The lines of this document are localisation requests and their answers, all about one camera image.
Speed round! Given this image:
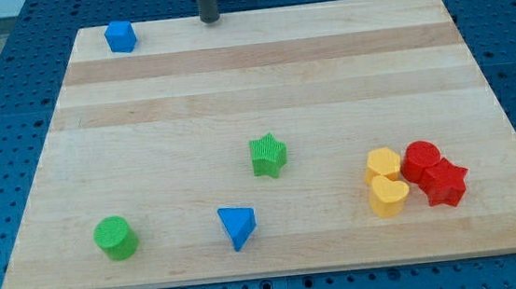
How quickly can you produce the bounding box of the green star block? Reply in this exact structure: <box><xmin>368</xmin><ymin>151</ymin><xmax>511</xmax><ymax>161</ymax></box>
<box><xmin>248</xmin><ymin>132</ymin><xmax>287</xmax><ymax>179</ymax></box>

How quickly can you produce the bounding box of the blue triangle block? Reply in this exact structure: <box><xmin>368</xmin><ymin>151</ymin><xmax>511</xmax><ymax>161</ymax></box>
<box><xmin>217</xmin><ymin>207</ymin><xmax>257</xmax><ymax>251</ymax></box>

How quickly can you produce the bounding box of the light wooden board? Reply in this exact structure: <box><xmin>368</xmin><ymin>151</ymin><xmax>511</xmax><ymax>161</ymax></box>
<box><xmin>2</xmin><ymin>0</ymin><xmax>516</xmax><ymax>289</ymax></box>

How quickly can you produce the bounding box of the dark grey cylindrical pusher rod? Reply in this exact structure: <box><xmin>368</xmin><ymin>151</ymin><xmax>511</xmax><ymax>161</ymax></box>
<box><xmin>196</xmin><ymin>0</ymin><xmax>220</xmax><ymax>24</ymax></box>

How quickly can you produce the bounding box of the blue cube block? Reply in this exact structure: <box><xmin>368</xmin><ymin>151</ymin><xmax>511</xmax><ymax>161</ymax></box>
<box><xmin>104</xmin><ymin>21</ymin><xmax>136</xmax><ymax>53</ymax></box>

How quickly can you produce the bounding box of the yellow heart block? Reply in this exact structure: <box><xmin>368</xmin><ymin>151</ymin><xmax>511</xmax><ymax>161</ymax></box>
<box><xmin>369</xmin><ymin>175</ymin><xmax>410</xmax><ymax>219</ymax></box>

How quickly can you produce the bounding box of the green cylinder block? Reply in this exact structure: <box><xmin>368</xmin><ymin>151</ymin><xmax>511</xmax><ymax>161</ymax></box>
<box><xmin>93</xmin><ymin>216</ymin><xmax>139</xmax><ymax>261</ymax></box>

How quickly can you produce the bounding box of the red cylinder block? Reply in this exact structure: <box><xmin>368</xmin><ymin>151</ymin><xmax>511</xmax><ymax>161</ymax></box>
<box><xmin>400</xmin><ymin>141</ymin><xmax>441</xmax><ymax>184</ymax></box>

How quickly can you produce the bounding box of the red star block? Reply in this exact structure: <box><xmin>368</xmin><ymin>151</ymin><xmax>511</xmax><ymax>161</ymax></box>
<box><xmin>419</xmin><ymin>158</ymin><xmax>468</xmax><ymax>207</ymax></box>

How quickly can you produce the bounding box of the yellow hexagon block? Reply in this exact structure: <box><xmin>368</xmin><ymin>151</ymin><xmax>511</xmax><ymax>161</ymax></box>
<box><xmin>364</xmin><ymin>147</ymin><xmax>401</xmax><ymax>185</ymax></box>

